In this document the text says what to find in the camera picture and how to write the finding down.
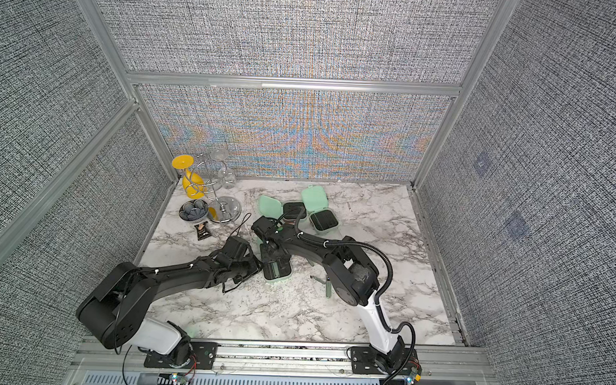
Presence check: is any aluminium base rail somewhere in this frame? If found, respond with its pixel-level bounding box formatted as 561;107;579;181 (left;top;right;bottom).
62;337;500;385

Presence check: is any yellow cup on stand top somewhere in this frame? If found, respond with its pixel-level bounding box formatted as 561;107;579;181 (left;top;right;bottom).
171;154;195;171

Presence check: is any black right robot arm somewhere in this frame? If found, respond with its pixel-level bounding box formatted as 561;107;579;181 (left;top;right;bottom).
252;216;416;375

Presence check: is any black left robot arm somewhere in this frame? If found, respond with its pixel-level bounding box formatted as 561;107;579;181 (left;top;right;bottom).
76;236;261;367

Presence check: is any black white patterned bowl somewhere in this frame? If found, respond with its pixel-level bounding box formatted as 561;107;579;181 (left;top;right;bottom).
178;199;208;222

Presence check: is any green nail kit case front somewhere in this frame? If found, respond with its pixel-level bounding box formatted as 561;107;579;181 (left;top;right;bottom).
259;243;292;282

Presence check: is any green nail kit case right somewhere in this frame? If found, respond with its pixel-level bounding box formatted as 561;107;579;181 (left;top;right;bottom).
301;185;340;235

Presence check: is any black snack packet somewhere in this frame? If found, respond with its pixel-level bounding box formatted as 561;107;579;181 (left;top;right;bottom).
194;223;212;241

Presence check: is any clear glass cup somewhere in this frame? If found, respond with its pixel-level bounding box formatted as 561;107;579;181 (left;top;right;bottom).
210;149;236;189

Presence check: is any green nail kit case middle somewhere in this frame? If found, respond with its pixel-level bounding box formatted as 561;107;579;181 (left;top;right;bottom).
258;195;307;224

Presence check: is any chrome cup holder stand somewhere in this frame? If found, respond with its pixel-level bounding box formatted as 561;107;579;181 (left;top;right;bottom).
188;154;242;225

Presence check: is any green nail kit case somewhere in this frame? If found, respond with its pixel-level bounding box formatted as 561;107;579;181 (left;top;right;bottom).
301;185;340;235
258;195;307;224
259;243;292;282

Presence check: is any yellow plastic cup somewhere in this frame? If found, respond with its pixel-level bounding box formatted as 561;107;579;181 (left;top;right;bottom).
182;170;205;200

